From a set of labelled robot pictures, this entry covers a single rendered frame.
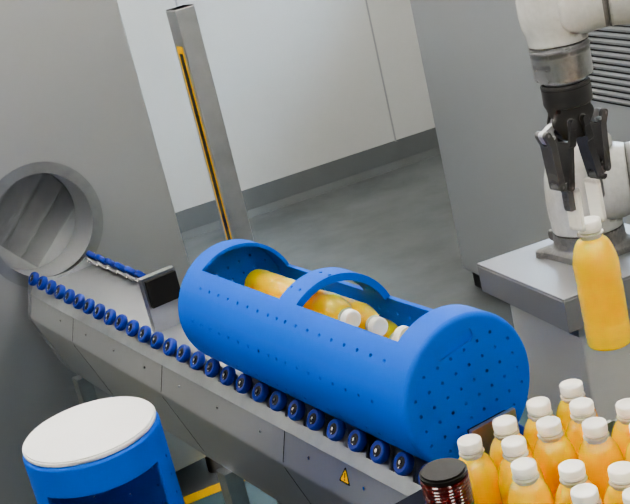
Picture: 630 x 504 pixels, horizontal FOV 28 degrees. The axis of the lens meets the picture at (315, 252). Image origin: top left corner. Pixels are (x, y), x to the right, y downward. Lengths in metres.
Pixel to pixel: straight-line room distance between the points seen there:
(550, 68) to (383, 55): 5.92
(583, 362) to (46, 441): 1.13
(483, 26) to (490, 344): 2.75
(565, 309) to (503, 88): 2.34
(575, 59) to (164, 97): 5.57
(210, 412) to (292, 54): 4.81
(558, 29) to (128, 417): 1.23
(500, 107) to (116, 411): 2.64
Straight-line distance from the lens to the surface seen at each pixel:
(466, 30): 4.98
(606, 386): 2.76
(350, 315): 2.44
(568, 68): 1.90
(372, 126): 7.82
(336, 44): 7.67
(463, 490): 1.64
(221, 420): 2.91
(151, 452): 2.55
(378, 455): 2.36
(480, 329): 2.20
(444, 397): 2.19
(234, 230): 3.53
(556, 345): 2.80
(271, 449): 2.72
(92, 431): 2.59
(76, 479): 2.51
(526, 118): 4.75
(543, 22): 1.88
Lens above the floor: 2.06
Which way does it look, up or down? 18 degrees down
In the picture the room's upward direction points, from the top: 13 degrees counter-clockwise
